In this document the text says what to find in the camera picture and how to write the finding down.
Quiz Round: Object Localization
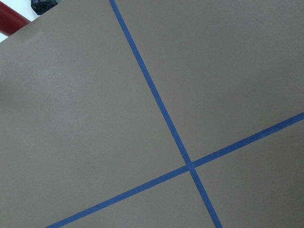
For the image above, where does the brown paper table cover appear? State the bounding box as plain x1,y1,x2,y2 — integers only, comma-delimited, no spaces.
0,0,304,228

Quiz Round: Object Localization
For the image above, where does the folded blue umbrella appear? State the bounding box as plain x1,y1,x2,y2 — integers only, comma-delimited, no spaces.
30,0,62,16

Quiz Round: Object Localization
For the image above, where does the red cylinder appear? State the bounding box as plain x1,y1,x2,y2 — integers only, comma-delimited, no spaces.
0,1,30,37

